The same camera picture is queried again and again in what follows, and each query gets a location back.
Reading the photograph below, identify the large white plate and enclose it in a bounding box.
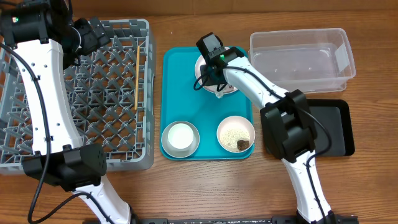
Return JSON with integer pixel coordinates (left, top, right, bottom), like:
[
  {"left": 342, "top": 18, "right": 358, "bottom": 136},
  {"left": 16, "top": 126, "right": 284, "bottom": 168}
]
[{"left": 194, "top": 47, "right": 244, "bottom": 94}]

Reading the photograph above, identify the white napkin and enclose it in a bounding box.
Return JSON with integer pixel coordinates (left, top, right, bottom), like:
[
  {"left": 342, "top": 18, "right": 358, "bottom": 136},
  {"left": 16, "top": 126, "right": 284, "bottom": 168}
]
[{"left": 215, "top": 89, "right": 226, "bottom": 98}]

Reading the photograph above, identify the white cup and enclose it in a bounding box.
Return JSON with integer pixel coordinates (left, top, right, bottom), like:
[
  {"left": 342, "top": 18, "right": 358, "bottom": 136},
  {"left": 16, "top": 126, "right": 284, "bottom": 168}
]
[{"left": 167, "top": 123, "right": 194, "bottom": 151}]

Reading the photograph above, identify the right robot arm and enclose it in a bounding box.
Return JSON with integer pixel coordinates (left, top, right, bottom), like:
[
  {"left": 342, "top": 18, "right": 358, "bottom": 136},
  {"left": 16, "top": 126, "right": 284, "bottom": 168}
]
[{"left": 199, "top": 46, "right": 335, "bottom": 223}]

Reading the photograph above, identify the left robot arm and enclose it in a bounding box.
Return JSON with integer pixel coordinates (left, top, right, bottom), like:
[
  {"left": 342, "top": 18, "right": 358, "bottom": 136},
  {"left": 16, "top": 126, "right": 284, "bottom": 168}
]
[{"left": 1, "top": 1, "right": 139, "bottom": 223}]

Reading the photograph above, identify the teal serving tray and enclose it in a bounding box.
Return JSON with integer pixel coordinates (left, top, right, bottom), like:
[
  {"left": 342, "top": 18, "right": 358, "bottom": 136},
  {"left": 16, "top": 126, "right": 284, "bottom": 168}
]
[{"left": 160, "top": 47, "right": 254, "bottom": 161}]

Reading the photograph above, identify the grey plastic dish rack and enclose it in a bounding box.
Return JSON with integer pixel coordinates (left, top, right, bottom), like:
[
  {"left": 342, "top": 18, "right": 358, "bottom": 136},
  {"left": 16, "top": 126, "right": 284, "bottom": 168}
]
[{"left": 1, "top": 19, "right": 156, "bottom": 175}]

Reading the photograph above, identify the dark food scrap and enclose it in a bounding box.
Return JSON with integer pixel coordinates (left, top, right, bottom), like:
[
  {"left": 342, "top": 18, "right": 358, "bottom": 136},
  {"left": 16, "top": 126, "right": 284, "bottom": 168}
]
[{"left": 237, "top": 140, "right": 250, "bottom": 151}]

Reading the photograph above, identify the grey bowl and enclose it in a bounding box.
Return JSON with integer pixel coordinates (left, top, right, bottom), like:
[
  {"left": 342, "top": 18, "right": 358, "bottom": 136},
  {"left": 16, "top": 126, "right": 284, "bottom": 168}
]
[{"left": 160, "top": 121, "right": 200, "bottom": 159}]

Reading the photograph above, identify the clear plastic bin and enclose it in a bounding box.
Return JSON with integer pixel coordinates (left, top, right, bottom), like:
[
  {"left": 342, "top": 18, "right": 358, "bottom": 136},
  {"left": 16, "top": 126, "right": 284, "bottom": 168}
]
[{"left": 248, "top": 28, "right": 356, "bottom": 93}]

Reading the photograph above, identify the black tray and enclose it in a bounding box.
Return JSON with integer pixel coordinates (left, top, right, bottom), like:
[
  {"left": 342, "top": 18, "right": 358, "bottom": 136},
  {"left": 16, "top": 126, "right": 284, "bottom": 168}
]
[{"left": 308, "top": 99, "right": 355, "bottom": 157}]

